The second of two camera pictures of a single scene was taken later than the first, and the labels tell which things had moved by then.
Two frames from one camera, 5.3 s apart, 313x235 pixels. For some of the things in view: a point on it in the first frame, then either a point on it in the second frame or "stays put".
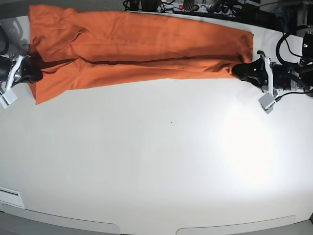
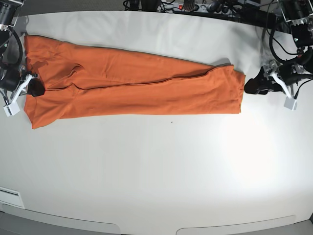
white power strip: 194,8 stays put
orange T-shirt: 76,48 to 81,80
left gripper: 31,71 to 34,86
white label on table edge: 11,197 stays put
